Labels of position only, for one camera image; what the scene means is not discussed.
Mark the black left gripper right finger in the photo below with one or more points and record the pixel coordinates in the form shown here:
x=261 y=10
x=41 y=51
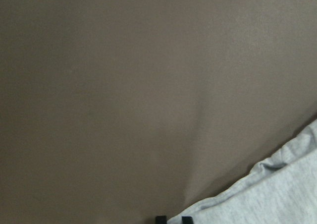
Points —
x=187 y=220

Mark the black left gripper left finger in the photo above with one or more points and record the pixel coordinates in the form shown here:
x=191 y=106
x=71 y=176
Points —
x=161 y=220

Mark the grey cartoon print t-shirt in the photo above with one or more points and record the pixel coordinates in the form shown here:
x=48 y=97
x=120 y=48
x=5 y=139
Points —
x=281 y=189

